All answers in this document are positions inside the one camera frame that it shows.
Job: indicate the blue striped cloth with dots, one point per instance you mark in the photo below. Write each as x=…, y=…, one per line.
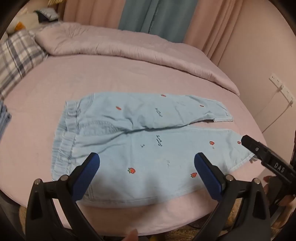
x=4, y=118

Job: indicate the white plush toy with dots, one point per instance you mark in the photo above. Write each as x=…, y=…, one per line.
x=25, y=22

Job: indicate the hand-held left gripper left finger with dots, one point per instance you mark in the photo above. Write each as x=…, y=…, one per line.
x=89, y=172

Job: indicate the light blue strawberry pants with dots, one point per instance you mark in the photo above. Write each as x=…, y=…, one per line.
x=138, y=150

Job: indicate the pink quilt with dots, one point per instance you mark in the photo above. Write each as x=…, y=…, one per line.
x=115, y=44

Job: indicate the yellow hanging cloth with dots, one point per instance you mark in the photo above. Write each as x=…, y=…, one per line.
x=55, y=2

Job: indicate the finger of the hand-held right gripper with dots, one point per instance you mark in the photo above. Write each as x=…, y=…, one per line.
x=266, y=155

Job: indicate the white power strip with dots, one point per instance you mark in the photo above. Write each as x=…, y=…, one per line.
x=285, y=89

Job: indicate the plaid pillow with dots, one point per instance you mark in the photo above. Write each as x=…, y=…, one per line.
x=16, y=58

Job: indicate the pink curtain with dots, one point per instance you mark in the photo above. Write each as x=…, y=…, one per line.
x=208, y=23
x=92, y=11

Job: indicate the blue curtain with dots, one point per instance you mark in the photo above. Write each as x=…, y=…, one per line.
x=157, y=18

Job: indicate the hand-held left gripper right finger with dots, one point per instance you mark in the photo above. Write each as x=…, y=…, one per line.
x=207, y=173

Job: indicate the patterned rug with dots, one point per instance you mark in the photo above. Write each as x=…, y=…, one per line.
x=235, y=215

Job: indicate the person's left hand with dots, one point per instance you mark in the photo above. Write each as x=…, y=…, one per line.
x=131, y=235

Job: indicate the person's right hand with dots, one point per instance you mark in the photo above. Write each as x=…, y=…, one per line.
x=266, y=184

